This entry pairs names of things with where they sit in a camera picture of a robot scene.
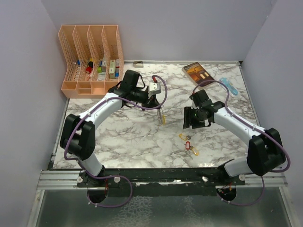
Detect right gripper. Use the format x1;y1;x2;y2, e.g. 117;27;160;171
183;106;205;129

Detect yellow tag key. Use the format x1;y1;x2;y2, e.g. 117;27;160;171
179;134;191;141

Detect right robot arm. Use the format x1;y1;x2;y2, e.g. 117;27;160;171
183;90;286;185

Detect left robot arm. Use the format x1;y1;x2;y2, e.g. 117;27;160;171
60;70;161;187

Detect red tag key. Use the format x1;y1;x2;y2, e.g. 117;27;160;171
185;141;191;154

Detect beige small object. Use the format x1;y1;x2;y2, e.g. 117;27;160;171
133;61;143;68

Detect orange-yellow tag key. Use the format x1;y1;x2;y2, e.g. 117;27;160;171
190;146;199;156

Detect green white box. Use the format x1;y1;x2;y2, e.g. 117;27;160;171
108;59;116;79

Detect paperback book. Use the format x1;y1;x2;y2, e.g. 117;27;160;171
182;62;214;87

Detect blue packaged item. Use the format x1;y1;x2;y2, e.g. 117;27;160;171
219;77;240;97

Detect red black bottle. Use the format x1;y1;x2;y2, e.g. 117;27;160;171
85;61;94;74

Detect peach desk organizer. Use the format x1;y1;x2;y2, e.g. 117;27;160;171
58;25;124;98

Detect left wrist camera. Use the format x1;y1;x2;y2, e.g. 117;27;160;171
148;82;161;96

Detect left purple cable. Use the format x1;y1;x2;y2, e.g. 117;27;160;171
63;75;169;209

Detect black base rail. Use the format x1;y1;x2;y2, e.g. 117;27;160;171
77;167;245;197

